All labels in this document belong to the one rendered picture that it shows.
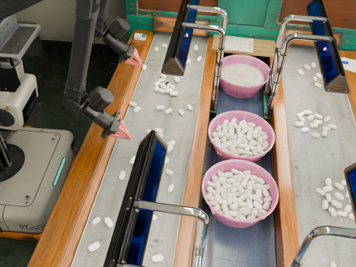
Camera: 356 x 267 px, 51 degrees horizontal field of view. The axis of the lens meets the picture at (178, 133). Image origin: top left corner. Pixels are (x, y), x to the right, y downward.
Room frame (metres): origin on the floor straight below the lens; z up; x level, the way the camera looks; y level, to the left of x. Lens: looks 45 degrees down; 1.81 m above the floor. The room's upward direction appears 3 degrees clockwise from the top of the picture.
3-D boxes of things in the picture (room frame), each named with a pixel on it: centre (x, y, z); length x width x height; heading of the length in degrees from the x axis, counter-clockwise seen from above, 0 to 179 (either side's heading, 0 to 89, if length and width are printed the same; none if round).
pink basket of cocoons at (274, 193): (0.79, -0.22, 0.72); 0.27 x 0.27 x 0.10
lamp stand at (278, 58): (1.31, -0.48, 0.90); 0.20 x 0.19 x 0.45; 174
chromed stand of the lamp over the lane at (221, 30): (1.36, -0.08, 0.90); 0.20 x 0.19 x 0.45; 174
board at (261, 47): (1.73, -0.33, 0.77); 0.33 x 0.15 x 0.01; 84
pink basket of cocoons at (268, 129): (1.07, -0.25, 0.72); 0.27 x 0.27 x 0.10
